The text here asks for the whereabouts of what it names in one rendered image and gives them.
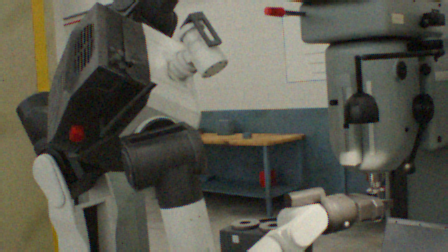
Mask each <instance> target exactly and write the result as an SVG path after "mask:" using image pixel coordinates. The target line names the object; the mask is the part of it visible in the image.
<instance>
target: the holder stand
mask: <svg viewBox="0 0 448 252"><path fill-rule="evenodd" d="M276 229H278V225H277V221H272V222H267V223H260V221H258V220H255V219H241V220H237V221H232V223H231V225H230V226H227V227H225V228H224V229H221V230H219V236H220V246H221V252H246V251H248V250H249V249H251V247H253V246H254V245H255V244H257V242H258V241H260V240H261V239H262V238H263V237H264V236H265V235H266V234H267V233H269V232H270V231H273V230H276Z"/></svg>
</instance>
